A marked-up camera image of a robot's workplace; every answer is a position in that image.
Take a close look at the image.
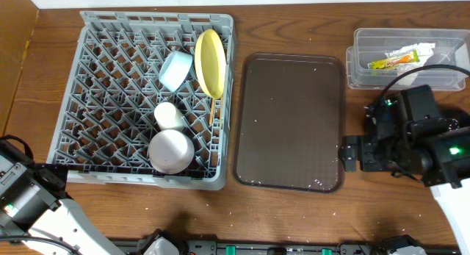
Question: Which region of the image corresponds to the dark brown tray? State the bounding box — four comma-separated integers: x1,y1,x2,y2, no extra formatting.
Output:
232,53,345,194

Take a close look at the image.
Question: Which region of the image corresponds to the wooden chopstick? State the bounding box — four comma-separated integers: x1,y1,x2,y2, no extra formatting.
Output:
209,98,216,125
214,96,225,145

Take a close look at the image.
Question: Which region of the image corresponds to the yellow plate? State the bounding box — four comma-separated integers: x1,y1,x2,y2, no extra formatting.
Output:
194,29,226,99

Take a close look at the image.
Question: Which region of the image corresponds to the light blue saucer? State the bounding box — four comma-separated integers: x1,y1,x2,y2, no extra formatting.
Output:
159,51,193,92

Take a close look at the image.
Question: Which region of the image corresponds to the white paper napkin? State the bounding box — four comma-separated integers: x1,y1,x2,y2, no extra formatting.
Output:
386,43,435,75

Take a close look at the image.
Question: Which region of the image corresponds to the grey plastic dish rack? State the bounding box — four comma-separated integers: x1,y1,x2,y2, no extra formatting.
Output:
47,11,236,190

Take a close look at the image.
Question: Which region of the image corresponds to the pink bowl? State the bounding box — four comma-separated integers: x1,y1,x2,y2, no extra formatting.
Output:
148,129,195,175

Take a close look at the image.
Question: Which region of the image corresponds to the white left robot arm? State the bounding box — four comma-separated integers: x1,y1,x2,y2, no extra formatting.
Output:
1,135,123,254

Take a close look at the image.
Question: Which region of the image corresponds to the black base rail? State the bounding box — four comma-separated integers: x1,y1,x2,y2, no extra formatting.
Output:
111,229,469,255

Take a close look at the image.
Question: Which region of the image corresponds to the yellow green snack wrapper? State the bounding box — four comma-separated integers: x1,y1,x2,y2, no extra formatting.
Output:
368,49,419,70

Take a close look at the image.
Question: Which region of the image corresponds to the cream white cup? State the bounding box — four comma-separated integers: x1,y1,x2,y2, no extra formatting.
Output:
153,102,184,132

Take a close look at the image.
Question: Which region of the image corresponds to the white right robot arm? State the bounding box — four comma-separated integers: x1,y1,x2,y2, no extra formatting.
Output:
339,85,469,254

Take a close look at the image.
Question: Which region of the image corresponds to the clear plastic bin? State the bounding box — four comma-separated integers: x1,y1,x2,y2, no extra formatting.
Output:
346,28,469,90

